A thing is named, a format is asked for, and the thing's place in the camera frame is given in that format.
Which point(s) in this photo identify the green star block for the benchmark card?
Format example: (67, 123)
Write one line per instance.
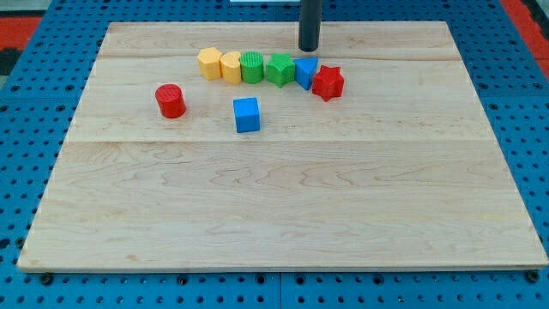
(280, 69)

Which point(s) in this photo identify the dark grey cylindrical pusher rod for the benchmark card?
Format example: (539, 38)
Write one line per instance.
(310, 18)

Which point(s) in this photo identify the blue cube block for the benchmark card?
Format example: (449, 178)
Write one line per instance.
(247, 114)

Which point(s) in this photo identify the yellow hexagon block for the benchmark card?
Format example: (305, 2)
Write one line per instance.
(209, 63)

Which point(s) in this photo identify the green cylinder block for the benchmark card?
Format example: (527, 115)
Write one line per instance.
(251, 63)

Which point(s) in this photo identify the blue triangle block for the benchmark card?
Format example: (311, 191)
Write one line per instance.
(305, 69)

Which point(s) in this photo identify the yellow half-round block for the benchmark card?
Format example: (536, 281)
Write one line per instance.
(231, 67)

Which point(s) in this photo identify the light wooden board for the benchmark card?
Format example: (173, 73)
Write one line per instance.
(401, 173)

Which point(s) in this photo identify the red cylinder block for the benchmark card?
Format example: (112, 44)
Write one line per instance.
(170, 100)

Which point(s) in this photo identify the red star block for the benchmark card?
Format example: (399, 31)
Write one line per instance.
(328, 83)

